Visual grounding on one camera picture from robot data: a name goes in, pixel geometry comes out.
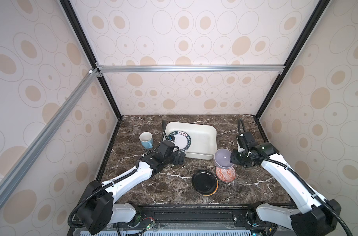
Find green rim lettered plate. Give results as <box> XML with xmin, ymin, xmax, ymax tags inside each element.
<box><xmin>167</xmin><ymin>131</ymin><xmax>192</xmax><ymax>151</ymax></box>

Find purple bowl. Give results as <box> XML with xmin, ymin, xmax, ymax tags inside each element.
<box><xmin>213</xmin><ymin>148</ymin><xmax>234</xmax><ymax>169</ymax></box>

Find red patterned bowl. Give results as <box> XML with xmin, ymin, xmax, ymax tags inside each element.
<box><xmin>215</xmin><ymin>167</ymin><xmax>237</xmax><ymax>183</ymax></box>

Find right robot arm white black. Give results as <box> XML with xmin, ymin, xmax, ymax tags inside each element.
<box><xmin>231</xmin><ymin>132</ymin><xmax>352</xmax><ymax>236</ymax></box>

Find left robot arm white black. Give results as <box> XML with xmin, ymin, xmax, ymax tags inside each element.
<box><xmin>67</xmin><ymin>140</ymin><xmax>185</xmax><ymax>235</ymax></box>

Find white plastic bin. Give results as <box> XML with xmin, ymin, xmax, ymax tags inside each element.
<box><xmin>165</xmin><ymin>122</ymin><xmax>217</xmax><ymax>160</ymax></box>

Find blue white mug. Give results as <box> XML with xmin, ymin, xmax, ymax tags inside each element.
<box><xmin>139</xmin><ymin>132</ymin><xmax>153</xmax><ymax>149</ymax></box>

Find black plate orange rim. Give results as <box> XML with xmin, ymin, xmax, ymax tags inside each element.
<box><xmin>191</xmin><ymin>170</ymin><xmax>218</xmax><ymax>196</ymax></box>

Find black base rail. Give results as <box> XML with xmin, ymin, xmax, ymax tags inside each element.
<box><xmin>67</xmin><ymin>206</ymin><xmax>322</xmax><ymax>236</ymax></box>

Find silver aluminium rail back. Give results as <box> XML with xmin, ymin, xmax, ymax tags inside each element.
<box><xmin>99</xmin><ymin>65</ymin><xmax>285</xmax><ymax>73</ymax></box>

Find silver aluminium rail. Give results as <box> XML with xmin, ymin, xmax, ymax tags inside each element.
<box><xmin>0</xmin><ymin>68</ymin><xmax>100</xmax><ymax>210</ymax></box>
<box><xmin>99</xmin><ymin>65</ymin><xmax>285</xmax><ymax>73</ymax></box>

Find silver aluminium rail left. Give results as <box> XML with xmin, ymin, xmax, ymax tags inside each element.
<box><xmin>0</xmin><ymin>68</ymin><xmax>100</xmax><ymax>210</ymax></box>

